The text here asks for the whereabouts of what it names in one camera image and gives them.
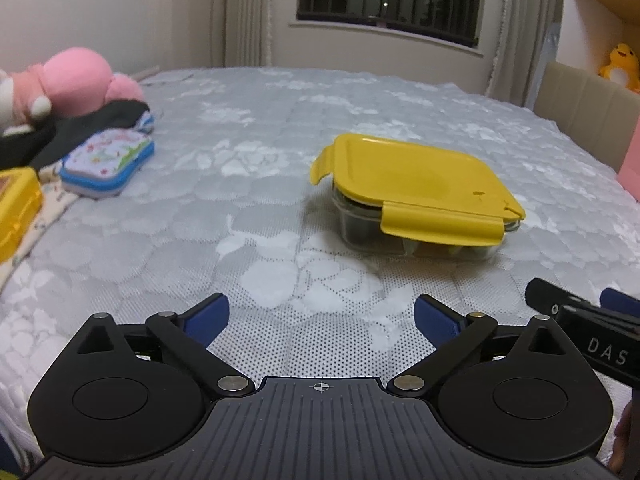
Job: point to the black cloth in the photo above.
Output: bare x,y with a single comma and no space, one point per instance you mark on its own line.
85,127

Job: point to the person's right hand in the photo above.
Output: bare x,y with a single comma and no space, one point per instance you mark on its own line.
625,430

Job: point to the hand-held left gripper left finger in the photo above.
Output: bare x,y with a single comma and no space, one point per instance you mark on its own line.
205,317

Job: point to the small blue white case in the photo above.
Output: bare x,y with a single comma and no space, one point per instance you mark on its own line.
146,121

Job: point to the grey quilted mattress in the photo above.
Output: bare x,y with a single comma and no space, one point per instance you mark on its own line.
200,210

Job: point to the cream curtain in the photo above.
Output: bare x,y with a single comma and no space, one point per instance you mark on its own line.
247,10
520,30

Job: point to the yellow container lid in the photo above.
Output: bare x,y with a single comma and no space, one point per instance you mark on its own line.
410,170

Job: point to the wooden shelf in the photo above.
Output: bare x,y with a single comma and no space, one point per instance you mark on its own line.
600,10

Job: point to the yellow plastic box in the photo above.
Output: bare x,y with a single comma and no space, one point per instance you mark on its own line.
17,210

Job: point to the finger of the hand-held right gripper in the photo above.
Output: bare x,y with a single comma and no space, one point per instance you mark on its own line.
622,302
545,296

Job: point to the blue printed tin case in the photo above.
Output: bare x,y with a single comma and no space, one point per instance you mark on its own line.
105,160

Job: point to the clear glass container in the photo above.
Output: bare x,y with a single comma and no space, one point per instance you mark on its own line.
480,255

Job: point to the yellow duck plush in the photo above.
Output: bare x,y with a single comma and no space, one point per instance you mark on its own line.
620,62

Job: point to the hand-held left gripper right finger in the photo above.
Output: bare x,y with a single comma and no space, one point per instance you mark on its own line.
437,320

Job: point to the patterned cream cloth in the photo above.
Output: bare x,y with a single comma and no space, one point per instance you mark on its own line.
50,195

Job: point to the pink plush toy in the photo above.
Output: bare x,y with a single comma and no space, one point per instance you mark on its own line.
75,80

